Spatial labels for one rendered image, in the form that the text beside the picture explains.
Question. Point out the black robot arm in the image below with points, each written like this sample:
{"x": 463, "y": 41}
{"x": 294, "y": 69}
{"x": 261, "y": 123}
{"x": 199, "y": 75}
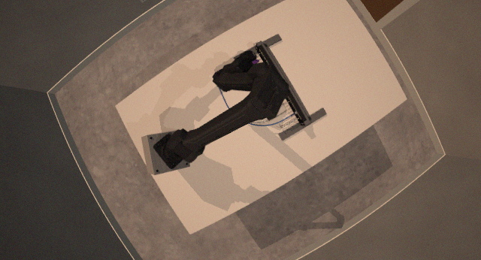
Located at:
{"x": 261, "y": 80}

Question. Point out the black patch panel rack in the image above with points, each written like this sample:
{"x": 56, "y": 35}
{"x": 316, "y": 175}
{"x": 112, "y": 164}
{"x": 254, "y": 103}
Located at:
{"x": 300, "y": 111}

